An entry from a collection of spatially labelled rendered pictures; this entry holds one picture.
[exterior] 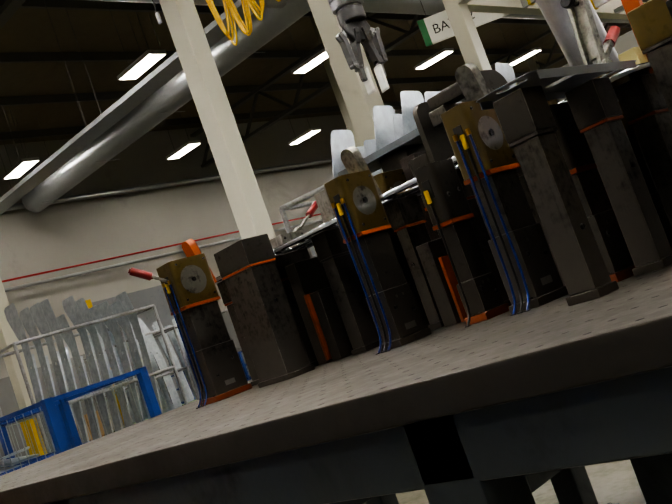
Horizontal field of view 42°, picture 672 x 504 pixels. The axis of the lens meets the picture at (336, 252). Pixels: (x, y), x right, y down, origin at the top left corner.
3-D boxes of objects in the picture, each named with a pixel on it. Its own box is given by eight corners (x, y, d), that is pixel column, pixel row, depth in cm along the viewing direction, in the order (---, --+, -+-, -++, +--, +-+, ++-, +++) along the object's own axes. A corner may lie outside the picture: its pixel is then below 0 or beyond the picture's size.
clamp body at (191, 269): (191, 412, 213) (144, 272, 215) (235, 394, 222) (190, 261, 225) (208, 406, 206) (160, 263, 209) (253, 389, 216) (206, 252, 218)
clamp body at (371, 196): (370, 358, 165) (309, 188, 168) (410, 342, 173) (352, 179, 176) (393, 352, 161) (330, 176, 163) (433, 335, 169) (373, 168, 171)
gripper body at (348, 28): (354, 14, 234) (366, 45, 234) (329, 17, 230) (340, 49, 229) (368, 0, 228) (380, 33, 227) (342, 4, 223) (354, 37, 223)
